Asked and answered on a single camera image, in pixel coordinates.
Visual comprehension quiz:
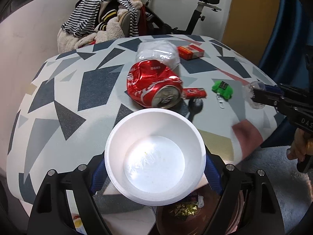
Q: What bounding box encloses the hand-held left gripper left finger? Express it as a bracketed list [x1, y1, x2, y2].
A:
[28, 153, 113, 235]

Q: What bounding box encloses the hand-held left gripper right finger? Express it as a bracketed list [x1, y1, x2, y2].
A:
[204, 149, 285, 235]

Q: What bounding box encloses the red cigarette box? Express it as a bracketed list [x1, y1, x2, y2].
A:
[176, 44, 205, 60]

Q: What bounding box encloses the green toy keychain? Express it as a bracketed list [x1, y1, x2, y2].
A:
[211, 80, 233, 109]

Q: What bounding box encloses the black plastic spoon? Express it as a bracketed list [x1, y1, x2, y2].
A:
[184, 97, 204, 123]

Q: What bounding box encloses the white plastic bag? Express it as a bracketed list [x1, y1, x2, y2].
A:
[136, 40, 181, 70]

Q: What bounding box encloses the person's right hand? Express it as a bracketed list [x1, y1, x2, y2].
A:
[286, 128, 313, 161]

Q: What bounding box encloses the red garment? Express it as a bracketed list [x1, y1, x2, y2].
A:
[139, 6, 147, 30]

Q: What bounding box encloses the brown trash bin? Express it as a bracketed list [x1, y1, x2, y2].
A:
[156, 183, 245, 235]

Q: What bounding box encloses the white foam bowl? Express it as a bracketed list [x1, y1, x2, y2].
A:
[104, 108, 206, 206]

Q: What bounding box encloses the blue curtain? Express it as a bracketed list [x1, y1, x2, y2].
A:
[259, 0, 313, 103]

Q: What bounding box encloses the gold foil wrapper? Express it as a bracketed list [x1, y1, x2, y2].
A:
[170, 201, 198, 217]

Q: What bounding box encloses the colourful printed packet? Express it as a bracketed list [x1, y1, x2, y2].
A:
[72, 214, 86, 235]

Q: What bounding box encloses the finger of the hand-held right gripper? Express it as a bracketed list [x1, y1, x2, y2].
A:
[253, 88, 301, 113]
[264, 83, 313, 108]

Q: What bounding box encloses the clear plastic cup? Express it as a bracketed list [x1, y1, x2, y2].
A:
[242, 81, 266, 109]

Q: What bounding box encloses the black yellow-striped jacket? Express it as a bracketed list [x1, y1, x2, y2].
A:
[94, 1, 118, 31]

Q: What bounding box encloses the crushed red soda can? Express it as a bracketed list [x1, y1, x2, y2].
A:
[126, 60, 183, 108]

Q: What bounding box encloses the black exercise bike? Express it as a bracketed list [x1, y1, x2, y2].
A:
[123, 0, 222, 36]

